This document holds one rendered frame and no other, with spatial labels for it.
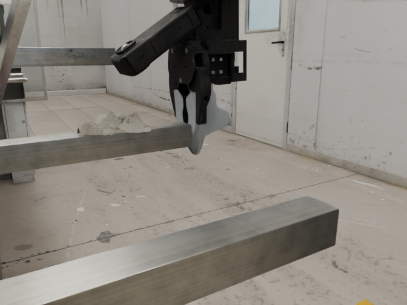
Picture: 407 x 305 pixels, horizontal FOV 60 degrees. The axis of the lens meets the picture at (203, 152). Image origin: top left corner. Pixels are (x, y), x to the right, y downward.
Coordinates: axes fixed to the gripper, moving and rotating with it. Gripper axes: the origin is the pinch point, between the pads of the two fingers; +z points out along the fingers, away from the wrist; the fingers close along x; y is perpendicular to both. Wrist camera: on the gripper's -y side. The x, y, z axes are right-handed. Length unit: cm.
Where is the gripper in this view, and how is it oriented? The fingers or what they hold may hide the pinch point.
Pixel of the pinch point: (189, 146)
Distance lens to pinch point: 48.9
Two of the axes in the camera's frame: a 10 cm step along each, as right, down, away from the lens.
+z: 0.3, 9.6, 2.8
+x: -5.1, -2.3, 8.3
